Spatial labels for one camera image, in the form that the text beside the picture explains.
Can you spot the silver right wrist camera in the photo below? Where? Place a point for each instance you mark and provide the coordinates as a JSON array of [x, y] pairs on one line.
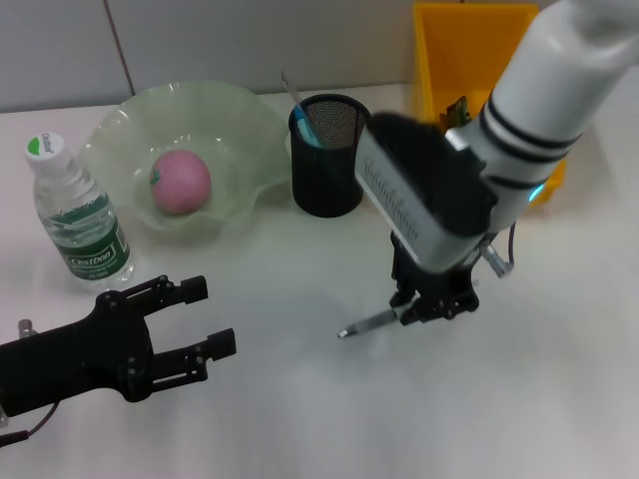
[[414, 174]]

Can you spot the transparent plastic ruler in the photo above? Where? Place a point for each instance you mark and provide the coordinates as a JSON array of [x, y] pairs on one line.
[[299, 105]]

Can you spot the pale green glass fruit plate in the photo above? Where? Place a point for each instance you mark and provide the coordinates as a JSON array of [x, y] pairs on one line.
[[125, 130]]

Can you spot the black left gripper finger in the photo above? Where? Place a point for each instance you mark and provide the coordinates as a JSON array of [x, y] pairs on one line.
[[222, 343], [194, 288]]

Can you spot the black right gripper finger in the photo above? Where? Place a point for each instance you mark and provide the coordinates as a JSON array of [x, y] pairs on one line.
[[410, 309], [451, 304]]

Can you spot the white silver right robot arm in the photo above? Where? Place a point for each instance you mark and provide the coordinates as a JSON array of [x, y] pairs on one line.
[[549, 75]]

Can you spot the black mesh pen holder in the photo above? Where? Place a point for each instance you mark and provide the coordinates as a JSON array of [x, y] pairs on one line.
[[319, 184]]

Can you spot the green toy frog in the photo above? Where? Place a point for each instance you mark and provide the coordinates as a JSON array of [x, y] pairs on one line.
[[454, 115]]

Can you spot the white grey ballpoint pen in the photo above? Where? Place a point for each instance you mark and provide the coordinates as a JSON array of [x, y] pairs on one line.
[[367, 323]]

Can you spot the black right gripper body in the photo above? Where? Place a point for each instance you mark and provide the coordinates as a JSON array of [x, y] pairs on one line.
[[434, 279]]

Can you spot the clear green-label water bottle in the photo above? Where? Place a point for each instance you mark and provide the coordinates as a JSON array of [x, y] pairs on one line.
[[85, 239]]

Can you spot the blue plastic scissors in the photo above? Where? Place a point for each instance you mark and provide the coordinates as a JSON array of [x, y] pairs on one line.
[[305, 127]]

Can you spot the pink peach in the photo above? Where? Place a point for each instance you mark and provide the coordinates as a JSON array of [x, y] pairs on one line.
[[182, 182]]

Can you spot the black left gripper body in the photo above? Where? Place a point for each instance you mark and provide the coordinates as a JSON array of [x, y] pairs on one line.
[[75, 359]]

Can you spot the yellow plastic bin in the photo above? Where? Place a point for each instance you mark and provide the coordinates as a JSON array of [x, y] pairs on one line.
[[449, 50]]

